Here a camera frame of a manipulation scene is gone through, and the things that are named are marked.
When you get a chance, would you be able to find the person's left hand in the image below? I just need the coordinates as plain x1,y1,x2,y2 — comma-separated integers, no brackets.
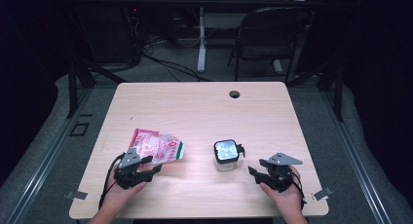
103,171,148,208

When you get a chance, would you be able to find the black metal frame stand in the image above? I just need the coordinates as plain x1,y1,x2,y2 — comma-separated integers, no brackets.
66,59,128,119
285,61,345,123

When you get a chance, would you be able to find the grey metal floor rail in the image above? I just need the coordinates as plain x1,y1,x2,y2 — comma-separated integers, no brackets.
6,87,91,224
320,91,393,224

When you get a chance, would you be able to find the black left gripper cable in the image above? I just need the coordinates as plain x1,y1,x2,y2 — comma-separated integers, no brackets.
97,152,126,210

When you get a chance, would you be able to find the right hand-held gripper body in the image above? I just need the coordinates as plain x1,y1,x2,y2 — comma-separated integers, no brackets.
264,152,304,193

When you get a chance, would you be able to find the dark computer tower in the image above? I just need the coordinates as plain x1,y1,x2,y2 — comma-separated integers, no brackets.
118,6,144,64

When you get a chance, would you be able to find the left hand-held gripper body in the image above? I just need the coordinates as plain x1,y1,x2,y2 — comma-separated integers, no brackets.
114,147,146,190

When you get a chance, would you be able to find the red and white seasoning packet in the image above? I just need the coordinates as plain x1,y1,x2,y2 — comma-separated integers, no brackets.
129,128,185,166

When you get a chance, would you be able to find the glass jar with black lid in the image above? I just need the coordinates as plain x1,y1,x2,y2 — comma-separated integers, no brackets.
212,138,246,172

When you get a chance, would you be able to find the white desk leg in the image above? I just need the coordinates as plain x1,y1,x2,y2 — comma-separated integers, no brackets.
197,7,207,73

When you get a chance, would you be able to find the grey metal table clip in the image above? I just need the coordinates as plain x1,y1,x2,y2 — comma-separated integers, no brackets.
64,190,89,201
311,186,334,202

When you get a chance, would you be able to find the black folding chair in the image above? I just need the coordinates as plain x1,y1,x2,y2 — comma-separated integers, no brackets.
227,6,313,84

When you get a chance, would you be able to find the person's right hand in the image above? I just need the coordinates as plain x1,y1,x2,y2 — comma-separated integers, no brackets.
259,167,306,215

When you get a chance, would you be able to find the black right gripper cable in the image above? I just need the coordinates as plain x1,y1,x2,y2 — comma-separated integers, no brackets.
290,171,308,212

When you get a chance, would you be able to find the white desk foot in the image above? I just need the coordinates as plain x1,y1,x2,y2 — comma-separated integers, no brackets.
272,58,283,75

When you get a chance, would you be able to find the bundle of floor cables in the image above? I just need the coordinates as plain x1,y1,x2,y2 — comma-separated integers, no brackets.
142,35,212,82

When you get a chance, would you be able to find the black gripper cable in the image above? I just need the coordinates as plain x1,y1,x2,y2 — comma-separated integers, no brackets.
290,171,308,212
97,152,126,210

